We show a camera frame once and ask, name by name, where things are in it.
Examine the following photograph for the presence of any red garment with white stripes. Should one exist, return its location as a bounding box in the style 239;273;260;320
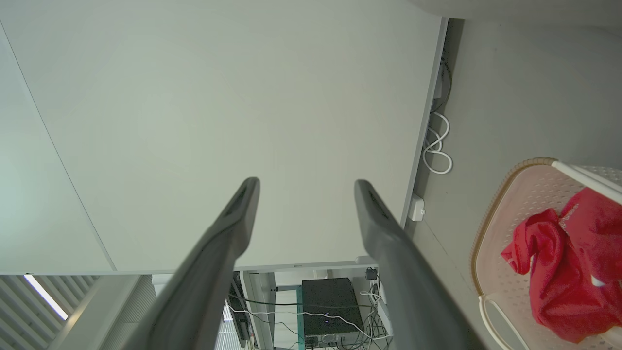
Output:
501;208;622;344

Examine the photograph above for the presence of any white looped cable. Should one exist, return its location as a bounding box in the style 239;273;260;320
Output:
422;111;453;175

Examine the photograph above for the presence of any white power adapter box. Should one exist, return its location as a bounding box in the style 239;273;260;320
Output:
410;193;426;222

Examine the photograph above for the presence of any long ceiling light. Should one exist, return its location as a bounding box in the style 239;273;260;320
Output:
23;274;69;320

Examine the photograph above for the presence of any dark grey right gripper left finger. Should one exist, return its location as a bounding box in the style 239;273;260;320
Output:
121;177;260;350

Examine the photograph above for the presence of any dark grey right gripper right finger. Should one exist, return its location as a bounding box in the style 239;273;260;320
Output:
354;179;486;350

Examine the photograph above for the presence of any cream perforated plastic laundry basket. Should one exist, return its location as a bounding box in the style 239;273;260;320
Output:
470;157;622;350

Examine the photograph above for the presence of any black computer box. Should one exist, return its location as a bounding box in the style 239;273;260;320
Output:
301;277;365;348

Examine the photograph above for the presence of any white partition panel grey frame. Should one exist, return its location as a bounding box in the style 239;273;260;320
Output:
0;0;450;275

